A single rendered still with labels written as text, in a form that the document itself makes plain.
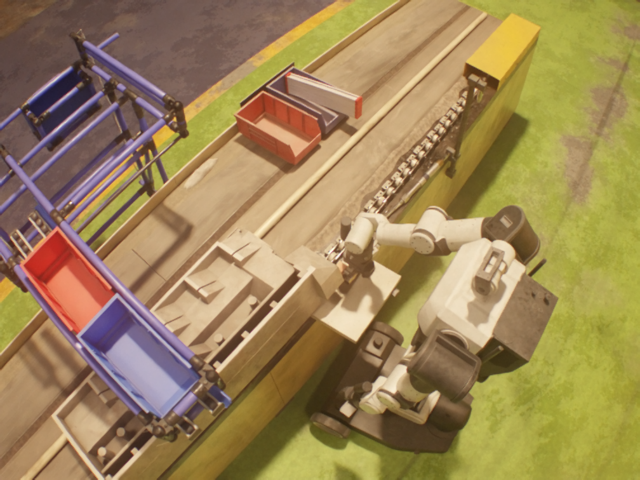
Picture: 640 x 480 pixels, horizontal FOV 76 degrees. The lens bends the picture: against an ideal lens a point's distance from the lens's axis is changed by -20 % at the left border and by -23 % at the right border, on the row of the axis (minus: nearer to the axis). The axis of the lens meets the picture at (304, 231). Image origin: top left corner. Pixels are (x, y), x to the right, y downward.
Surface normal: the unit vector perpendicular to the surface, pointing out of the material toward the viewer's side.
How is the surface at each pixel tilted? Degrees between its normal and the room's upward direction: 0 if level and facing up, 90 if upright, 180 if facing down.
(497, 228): 39
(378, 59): 0
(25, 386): 0
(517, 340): 7
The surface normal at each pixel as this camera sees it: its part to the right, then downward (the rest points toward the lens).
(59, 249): 0.77, 0.55
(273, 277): -0.18, -0.61
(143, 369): 0.03, -0.47
